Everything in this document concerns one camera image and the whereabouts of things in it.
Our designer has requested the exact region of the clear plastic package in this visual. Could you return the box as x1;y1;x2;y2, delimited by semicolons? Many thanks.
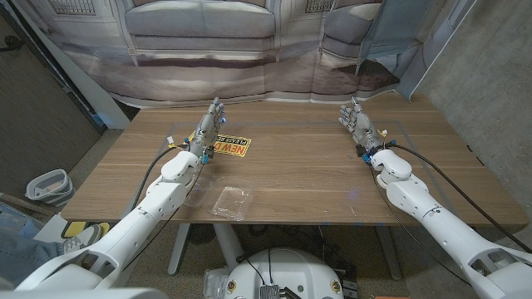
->
202;267;230;299

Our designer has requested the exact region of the yellow black floor object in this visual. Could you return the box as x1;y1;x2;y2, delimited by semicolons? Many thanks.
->
61;221;111;240

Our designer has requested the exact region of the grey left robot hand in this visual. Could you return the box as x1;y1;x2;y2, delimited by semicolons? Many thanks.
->
189;97;227;164

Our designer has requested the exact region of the person's leg in jeans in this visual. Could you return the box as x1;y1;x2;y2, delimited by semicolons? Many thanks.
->
0;226;66;287

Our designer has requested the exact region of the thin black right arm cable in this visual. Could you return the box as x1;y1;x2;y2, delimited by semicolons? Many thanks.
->
367;163;474;288

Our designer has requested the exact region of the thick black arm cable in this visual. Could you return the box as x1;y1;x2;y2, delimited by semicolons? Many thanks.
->
388;143;532;254
131;144;188;213

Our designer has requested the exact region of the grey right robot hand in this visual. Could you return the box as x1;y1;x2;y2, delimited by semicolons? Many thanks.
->
338;96;388;161

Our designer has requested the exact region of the black floor cable bundle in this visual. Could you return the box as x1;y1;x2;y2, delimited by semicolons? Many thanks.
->
315;226;358;299

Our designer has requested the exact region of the grey white sneaker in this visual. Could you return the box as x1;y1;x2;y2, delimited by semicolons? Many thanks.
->
62;223;103;255

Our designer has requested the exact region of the yellow new driver bumper sticker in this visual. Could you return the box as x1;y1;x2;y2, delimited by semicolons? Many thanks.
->
186;131;253;158

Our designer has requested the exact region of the clear plastic clamshell container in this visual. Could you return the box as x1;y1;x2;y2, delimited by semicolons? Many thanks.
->
182;169;255;222

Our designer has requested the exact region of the white robot torso dome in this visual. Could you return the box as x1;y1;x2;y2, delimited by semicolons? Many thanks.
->
223;248;345;299

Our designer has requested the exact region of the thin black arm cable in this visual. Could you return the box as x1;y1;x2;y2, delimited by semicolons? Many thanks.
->
123;163;205;269
367;163;474;288

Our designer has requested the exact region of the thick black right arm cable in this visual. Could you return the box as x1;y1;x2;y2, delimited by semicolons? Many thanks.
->
388;143;532;254

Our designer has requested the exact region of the grey collapsible bucket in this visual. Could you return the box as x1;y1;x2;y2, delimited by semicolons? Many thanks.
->
24;169;76;208

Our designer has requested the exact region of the grey table leg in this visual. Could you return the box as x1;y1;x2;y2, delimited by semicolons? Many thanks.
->
376;226;403;282

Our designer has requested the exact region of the blue plastic storage bin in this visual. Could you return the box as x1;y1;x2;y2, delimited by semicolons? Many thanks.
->
0;202;45;233

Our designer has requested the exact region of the black round fan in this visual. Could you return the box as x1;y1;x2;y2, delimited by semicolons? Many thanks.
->
187;223;216;247

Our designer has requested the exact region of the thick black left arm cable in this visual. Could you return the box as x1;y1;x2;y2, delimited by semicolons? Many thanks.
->
131;144;188;213

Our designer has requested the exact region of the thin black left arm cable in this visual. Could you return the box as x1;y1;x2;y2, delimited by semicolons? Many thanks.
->
123;163;205;269

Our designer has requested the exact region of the white table leg frame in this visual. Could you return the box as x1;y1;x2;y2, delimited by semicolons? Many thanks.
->
167;223;246;277

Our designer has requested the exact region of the white slanted post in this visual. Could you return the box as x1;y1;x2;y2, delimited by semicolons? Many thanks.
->
12;0;132;130

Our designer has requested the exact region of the printed sofa backdrop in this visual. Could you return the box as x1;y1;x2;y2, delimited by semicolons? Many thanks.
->
10;0;479;110

